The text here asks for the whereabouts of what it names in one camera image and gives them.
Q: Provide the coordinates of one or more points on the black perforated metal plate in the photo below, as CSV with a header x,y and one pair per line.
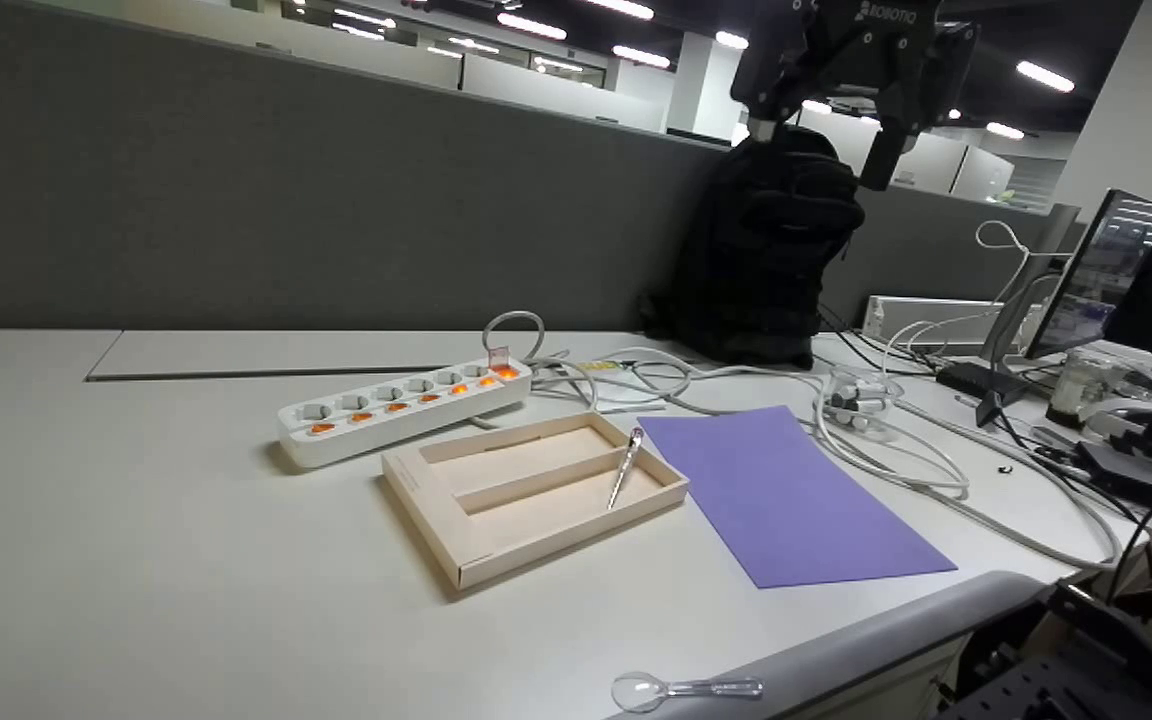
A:
x,y
1097,664

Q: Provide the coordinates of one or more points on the white power strip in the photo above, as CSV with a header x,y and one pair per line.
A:
x,y
388,409

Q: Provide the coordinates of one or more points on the grey office partition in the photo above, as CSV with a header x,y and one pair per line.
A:
x,y
271,200

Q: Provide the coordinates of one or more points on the shallow wooden tray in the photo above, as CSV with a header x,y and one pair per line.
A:
x,y
538,537

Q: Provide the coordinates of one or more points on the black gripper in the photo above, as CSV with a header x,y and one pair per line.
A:
x,y
880,52

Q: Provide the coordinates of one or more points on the purple paper sheet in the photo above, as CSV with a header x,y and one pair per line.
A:
x,y
789,500

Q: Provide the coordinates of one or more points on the ceiling light bar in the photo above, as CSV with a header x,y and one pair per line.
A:
x,y
534,27
643,56
1046,79
729,40
1004,128

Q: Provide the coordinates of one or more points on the computer monitor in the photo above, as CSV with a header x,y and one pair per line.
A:
x,y
1097,283

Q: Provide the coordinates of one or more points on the small white adapter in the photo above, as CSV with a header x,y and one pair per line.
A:
x,y
859,402

